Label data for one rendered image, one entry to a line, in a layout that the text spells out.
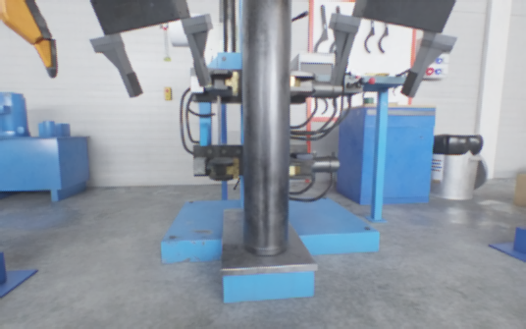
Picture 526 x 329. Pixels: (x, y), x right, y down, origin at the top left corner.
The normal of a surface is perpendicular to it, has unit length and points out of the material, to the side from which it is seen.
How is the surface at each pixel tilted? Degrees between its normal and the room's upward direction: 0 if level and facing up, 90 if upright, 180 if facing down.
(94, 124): 90
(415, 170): 90
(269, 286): 90
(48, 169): 90
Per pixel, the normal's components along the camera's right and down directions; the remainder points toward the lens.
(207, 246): 0.12, 0.12
